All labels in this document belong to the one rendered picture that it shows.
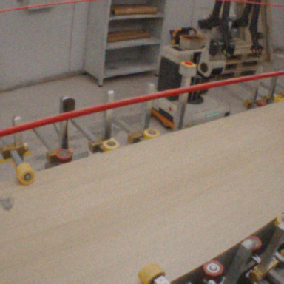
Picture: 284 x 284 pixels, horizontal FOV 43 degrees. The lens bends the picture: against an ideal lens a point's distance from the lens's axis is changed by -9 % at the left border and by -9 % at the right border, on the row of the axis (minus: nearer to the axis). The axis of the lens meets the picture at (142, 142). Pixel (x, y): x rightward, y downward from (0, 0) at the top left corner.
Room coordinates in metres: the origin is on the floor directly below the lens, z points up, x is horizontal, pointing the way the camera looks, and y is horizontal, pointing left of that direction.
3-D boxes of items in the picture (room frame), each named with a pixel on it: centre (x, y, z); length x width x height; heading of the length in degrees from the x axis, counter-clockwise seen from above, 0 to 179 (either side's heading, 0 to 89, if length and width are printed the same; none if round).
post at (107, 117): (1.75, 0.19, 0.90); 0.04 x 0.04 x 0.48; 40
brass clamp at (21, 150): (1.41, 0.59, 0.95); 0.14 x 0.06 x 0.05; 130
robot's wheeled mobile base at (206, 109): (3.67, -0.43, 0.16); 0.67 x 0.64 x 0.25; 40
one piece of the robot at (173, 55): (3.74, -0.37, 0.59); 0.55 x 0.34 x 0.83; 130
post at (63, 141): (1.59, 0.38, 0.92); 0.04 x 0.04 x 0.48; 40
